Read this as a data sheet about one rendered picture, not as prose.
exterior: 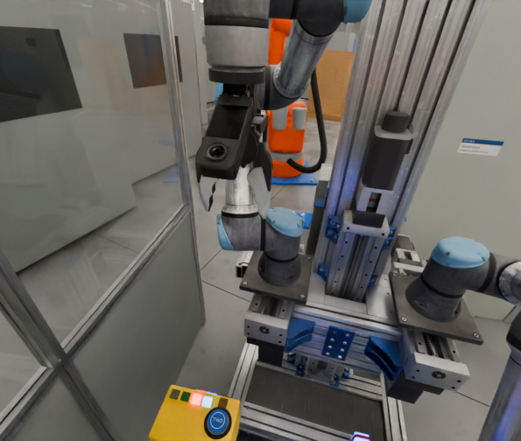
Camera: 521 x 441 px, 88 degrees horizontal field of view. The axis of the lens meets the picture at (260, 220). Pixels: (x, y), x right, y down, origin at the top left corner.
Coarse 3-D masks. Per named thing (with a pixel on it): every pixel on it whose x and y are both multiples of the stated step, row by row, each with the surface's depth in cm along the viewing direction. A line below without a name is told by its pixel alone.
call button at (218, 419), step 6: (210, 414) 55; (216, 414) 54; (222, 414) 55; (210, 420) 54; (216, 420) 54; (222, 420) 54; (210, 426) 53; (216, 426) 53; (222, 426) 53; (216, 432) 52
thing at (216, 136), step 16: (224, 96) 34; (240, 96) 34; (224, 112) 33; (240, 112) 33; (208, 128) 32; (224, 128) 32; (240, 128) 32; (208, 144) 30; (224, 144) 30; (240, 144) 31; (208, 160) 30; (224, 160) 30; (240, 160) 32; (208, 176) 31; (224, 176) 31
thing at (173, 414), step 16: (176, 400) 57; (160, 416) 55; (176, 416) 55; (192, 416) 55; (240, 416) 61; (160, 432) 52; (176, 432) 53; (192, 432) 53; (208, 432) 53; (224, 432) 53
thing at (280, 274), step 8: (264, 256) 90; (296, 256) 88; (264, 264) 91; (272, 264) 88; (280, 264) 87; (288, 264) 87; (296, 264) 90; (264, 272) 91; (272, 272) 88; (280, 272) 88; (288, 272) 88; (296, 272) 90; (264, 280) 91; (272, 280) 89; (280, 280) 88; (288, 280) 89; (296, 280) 92
